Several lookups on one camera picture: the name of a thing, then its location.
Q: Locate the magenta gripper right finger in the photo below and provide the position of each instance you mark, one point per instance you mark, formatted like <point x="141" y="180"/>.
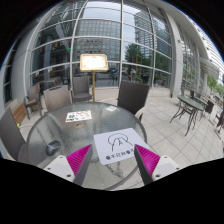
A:
<point x="153" y="167"/>

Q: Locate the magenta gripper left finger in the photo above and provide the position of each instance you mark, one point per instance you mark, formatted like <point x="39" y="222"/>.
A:
<point x="72" y="167"/>

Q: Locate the dark grey computer mouse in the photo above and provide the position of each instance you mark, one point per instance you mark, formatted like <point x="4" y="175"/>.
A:
<point x="53" y="147"/>

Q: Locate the white printed mouse pad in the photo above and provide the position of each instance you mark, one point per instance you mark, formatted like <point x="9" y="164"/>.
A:
<point x="117" y="145"/>

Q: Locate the round glass table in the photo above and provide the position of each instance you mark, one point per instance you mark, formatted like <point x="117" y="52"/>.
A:
<point x="75" y="135"/>

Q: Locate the colourful menu card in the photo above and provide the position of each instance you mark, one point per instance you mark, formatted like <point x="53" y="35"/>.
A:
<point x="78" y="116"/>

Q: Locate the grey chair near left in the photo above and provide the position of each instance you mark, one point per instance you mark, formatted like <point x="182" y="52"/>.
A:
<point x="12" y="138"/>

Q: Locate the green round bistro table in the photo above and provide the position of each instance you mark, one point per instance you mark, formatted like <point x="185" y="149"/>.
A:
<point x="189" y="106"/>

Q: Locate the dark wicker chair right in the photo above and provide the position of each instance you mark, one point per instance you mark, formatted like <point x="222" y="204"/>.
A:
<point x="132" y="97"/>

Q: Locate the grey wicker chair back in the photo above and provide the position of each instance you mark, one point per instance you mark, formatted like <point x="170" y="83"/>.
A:
<point x="81" y="89"/>

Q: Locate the wicker chair far left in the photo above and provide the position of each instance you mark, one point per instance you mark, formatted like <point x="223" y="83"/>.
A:
<point x="32" y="99"/>

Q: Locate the gold menu stand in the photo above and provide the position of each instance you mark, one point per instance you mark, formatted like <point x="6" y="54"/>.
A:
<point x="93" y="63"/>

